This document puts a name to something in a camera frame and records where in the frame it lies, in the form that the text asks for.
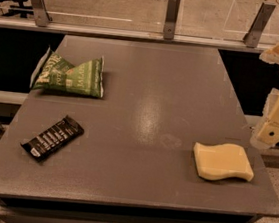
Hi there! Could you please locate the metal bracket post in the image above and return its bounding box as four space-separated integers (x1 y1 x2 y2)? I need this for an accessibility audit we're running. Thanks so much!
243 1 276 48
30 0 51 27
163 0 180 40

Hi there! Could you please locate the clear acrylic barrier panel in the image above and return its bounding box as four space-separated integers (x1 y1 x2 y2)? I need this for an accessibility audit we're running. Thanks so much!
0 0 279 50

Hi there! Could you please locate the grey table base cabinet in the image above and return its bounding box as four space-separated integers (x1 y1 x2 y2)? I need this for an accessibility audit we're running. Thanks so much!
0 197 251 223

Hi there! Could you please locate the green chips bag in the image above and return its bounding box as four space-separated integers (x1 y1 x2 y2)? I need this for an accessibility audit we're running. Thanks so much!
30 48 105 98

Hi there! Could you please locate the yellow wavy sponge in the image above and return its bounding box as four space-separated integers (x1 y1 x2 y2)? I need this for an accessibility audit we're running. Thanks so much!
193 142 254 181

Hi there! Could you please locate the horizontal aluminium rail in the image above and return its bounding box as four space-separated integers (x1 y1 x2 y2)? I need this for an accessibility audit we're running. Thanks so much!
0 16 272 53

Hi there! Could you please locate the left metal bracket post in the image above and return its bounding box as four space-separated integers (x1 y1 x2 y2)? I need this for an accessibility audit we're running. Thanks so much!
30 0 51 27

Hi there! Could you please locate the right metal bracket post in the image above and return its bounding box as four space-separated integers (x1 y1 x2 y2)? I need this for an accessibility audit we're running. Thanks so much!
243 1 276 48

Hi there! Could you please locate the black chocolate bar wrapper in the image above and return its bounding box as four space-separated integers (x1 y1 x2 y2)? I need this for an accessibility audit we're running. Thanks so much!
21 115 84 163

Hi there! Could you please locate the middle metal bracket post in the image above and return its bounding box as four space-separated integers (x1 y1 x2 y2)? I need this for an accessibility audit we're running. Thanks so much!
163 0 180 40

